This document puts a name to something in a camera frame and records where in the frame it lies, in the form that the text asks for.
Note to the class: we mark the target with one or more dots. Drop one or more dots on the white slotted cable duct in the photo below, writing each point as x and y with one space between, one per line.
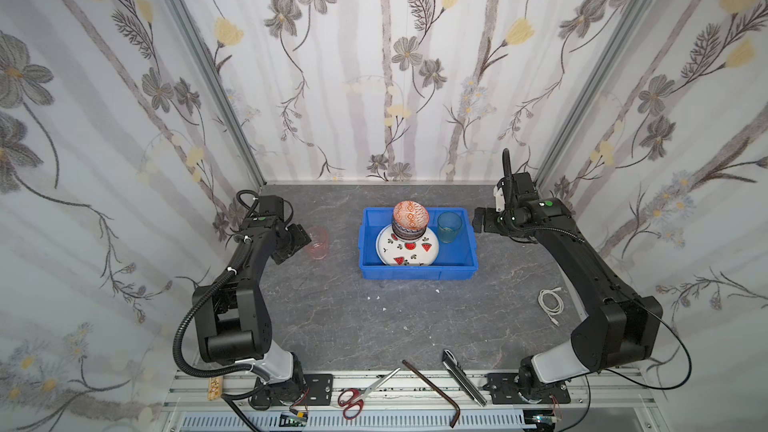
394 420

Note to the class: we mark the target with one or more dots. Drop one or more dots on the dark bent metal bar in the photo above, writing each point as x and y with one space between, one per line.
422 377

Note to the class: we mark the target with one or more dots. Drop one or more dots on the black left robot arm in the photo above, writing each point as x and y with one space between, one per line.
228 328

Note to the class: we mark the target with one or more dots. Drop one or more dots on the green glass cup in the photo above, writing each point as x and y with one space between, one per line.
449 226

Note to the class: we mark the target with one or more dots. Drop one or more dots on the red rimmed bowl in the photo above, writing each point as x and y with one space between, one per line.
407 234

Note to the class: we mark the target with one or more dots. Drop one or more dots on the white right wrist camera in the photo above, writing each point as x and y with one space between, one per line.
499 199

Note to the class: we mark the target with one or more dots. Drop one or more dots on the pink glass cup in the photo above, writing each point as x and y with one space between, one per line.
318 248

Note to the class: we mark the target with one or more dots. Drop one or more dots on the white watermelon plate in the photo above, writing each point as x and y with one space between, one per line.
393 250

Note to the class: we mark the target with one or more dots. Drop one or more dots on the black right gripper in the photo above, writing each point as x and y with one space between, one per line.
486 219

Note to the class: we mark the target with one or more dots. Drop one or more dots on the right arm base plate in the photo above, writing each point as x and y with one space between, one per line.
505 390

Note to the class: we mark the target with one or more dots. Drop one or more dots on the orange and blue patterned bowl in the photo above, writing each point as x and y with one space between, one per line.
410 214

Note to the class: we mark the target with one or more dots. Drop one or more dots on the small wooden block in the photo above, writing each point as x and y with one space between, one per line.
214 388

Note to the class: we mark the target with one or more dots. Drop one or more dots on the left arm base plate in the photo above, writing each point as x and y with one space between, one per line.
315 390

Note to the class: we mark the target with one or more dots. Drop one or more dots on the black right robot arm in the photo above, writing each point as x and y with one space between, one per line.
621 326

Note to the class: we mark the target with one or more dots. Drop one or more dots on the red handled scissors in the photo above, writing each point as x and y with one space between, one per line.
351 400

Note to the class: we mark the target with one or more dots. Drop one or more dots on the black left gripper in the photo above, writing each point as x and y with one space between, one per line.
297 240

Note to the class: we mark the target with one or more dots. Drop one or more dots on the blue plastic bin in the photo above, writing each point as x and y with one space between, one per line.
455 261

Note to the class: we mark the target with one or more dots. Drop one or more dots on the aluminium front rail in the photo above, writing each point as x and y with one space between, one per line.
406 391

